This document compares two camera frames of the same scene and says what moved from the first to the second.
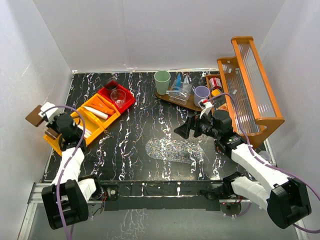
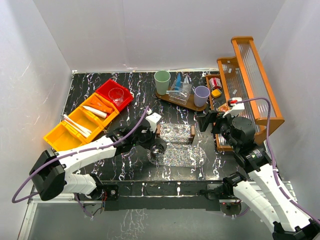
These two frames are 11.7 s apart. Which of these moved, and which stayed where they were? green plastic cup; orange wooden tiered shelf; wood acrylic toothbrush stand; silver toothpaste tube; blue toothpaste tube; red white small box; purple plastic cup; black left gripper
Moved: black left gripper; wood acrylic toothbrush stand
Stayed: purple plastic cup; blue toothpaste tube; red white small box; green plastic cup; silver toothpaste tube; orange wooden tiered shelf
